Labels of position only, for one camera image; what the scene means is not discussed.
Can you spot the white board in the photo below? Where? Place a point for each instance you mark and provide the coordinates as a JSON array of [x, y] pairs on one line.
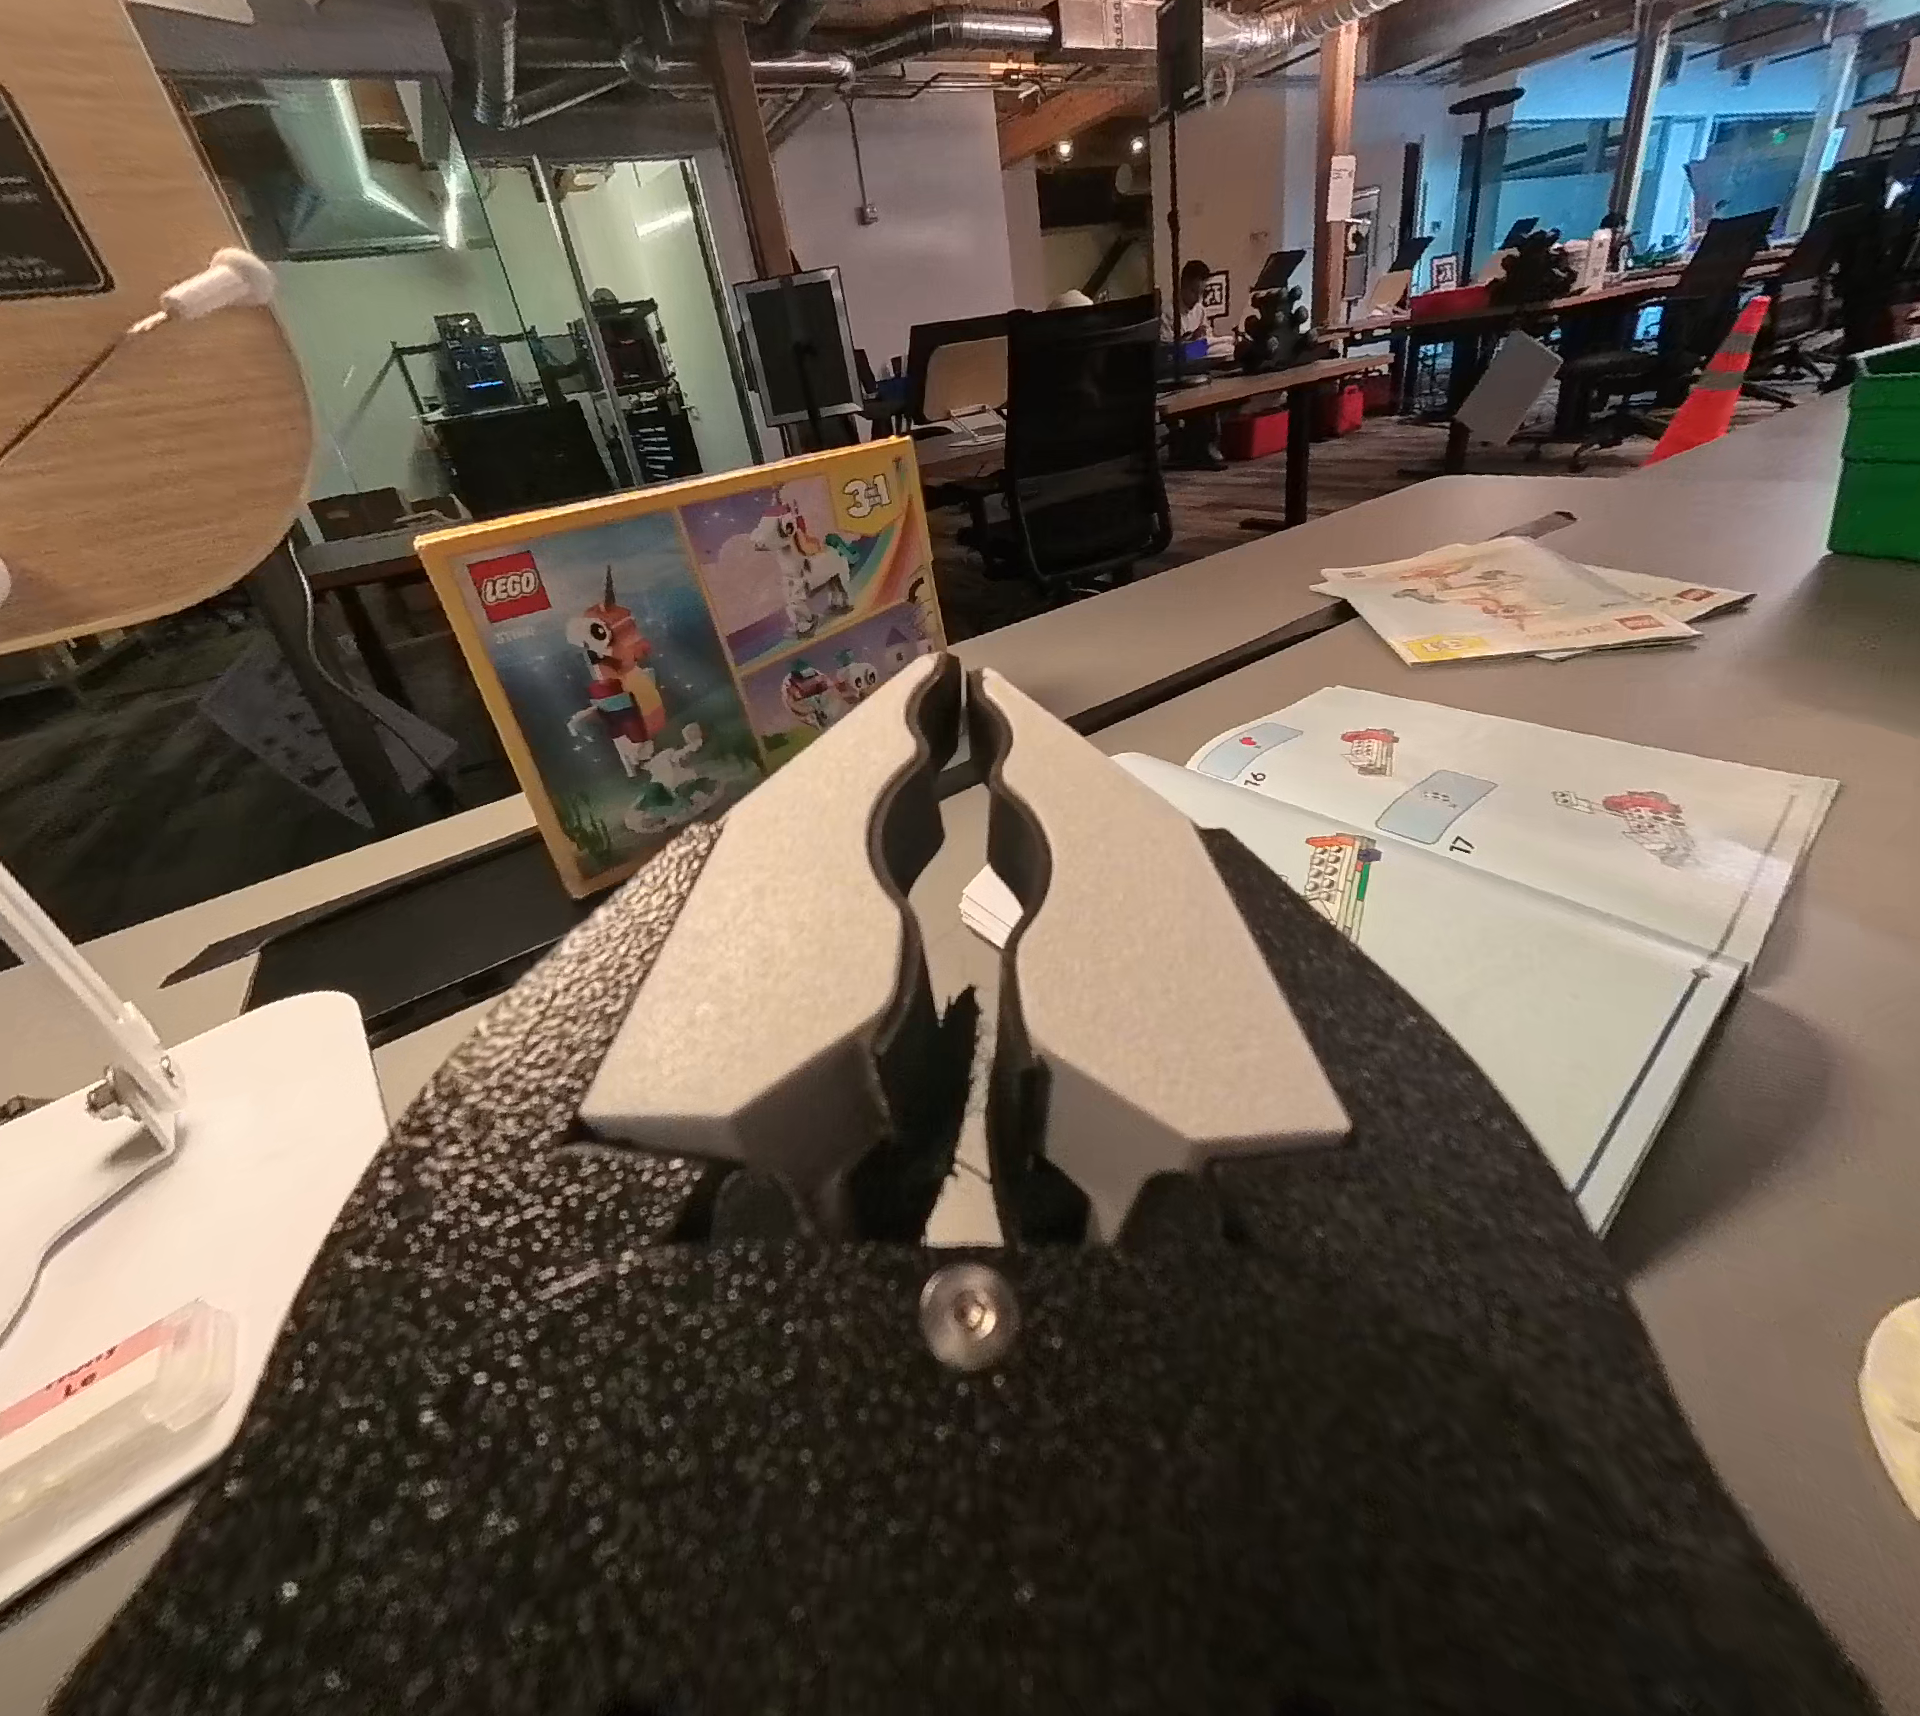
[[1509, 388]]

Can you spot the black ball rack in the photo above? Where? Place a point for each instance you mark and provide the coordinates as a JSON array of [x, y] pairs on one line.
[[1275, 329]]

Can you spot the black rack with printers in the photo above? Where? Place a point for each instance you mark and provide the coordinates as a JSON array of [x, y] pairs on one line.
[[631, 381]]

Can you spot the lego instruction booklet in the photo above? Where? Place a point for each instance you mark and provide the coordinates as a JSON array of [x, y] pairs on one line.
[[1530, 996]]

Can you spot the colourful lego set box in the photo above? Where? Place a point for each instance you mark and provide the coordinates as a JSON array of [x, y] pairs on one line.
[[631, 637]]

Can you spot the black mesh office chair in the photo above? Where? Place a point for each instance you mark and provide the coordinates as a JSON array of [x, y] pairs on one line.
[[1080, 427]]

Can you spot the wooden lamp shade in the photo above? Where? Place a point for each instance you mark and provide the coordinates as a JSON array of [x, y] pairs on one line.
[[135, 471]]

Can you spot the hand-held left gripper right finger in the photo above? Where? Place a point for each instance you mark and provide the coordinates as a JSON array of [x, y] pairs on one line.
[[1185, 1011]]

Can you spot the white printed leaflet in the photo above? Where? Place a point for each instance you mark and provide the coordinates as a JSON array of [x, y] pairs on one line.
[[1703, 598]]

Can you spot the long office desk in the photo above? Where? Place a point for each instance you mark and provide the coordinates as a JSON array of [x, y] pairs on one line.
[[1275, 379]]

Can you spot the black floor lamp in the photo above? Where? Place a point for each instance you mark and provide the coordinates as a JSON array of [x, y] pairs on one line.
[[1484, 98]]

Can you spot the office chair beige backrest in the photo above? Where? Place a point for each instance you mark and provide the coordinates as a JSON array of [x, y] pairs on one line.
[[961, 375]]

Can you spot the white lamp stand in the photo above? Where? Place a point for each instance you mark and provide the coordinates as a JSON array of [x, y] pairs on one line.
[[254, 1147]]

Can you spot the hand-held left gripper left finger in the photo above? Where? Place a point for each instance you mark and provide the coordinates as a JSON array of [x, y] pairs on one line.
[[751, 980]]

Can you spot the green plastic bin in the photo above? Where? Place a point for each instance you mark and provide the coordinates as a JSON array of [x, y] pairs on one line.
[[1882, 471]]

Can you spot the hanging black monitor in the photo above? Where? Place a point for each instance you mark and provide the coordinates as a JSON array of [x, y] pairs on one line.
[[1180, 50]]

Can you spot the clear plastic box pink label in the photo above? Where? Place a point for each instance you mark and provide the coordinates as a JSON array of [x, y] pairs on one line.
[[135, 1408]]

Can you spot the orange traffic cone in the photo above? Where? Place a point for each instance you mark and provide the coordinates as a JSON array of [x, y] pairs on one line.
[[1719, 396]]

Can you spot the tablet screen on stand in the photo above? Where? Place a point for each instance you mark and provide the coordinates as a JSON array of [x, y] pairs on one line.
[[795, 345]]

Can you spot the red storage bin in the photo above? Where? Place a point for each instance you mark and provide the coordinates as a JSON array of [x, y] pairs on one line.
[[1253, 435]]

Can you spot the leaflet with yellow corner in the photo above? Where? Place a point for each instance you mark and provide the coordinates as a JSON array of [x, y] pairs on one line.
[[1484, 607]]

